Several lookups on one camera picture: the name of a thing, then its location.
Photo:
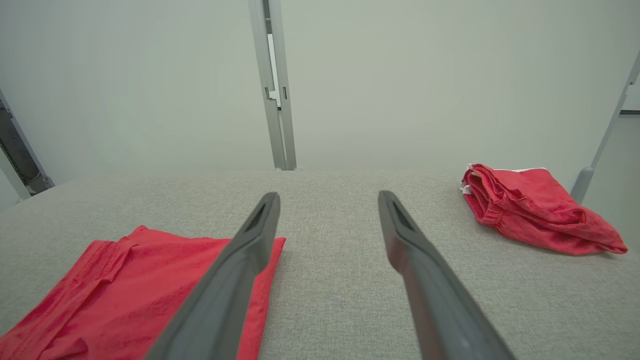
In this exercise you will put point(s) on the grey partition post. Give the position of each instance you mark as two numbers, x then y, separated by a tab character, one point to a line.
600	145
275	85

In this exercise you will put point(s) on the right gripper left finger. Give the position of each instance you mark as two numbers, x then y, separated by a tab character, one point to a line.
225	295

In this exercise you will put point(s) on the grey frame with dark gap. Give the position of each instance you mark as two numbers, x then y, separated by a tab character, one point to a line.
22	155

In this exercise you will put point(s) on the red jersey shirt striped sleeves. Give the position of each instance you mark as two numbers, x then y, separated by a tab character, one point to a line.
115	295

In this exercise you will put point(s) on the red shorts white trim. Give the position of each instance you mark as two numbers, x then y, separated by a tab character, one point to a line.
530	215

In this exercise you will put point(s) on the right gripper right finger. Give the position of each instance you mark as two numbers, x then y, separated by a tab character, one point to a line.
440	300

